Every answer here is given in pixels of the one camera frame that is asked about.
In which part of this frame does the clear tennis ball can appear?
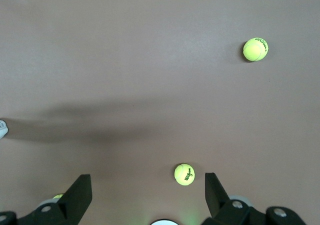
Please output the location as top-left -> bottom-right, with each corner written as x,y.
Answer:
0,119 -> 10,141

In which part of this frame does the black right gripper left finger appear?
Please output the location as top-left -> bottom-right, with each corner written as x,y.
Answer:
0,174 -> 93,225

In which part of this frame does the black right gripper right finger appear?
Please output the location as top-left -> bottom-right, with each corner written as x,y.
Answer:
201,172 -> 308,225

